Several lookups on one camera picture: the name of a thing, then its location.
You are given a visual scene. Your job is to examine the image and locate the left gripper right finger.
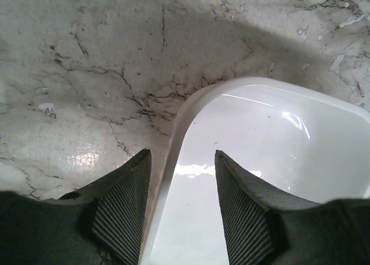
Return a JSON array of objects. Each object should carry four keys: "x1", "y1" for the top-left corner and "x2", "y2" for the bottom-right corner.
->
[{"x1": 214, "y1": 150, "x2": 369, "y2": 264}]

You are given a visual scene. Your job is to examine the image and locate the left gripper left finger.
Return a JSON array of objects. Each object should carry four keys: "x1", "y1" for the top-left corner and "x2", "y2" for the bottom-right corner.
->
[{"x1": 1, "y1": 149, "x2": 151, "y2": 264}]

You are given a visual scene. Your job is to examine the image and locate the white plastic storage basket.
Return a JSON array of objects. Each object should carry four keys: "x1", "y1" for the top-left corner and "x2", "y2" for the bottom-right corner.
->
[{"x1": 140, "y1": 78, "x2": 369, "y2": 264}]

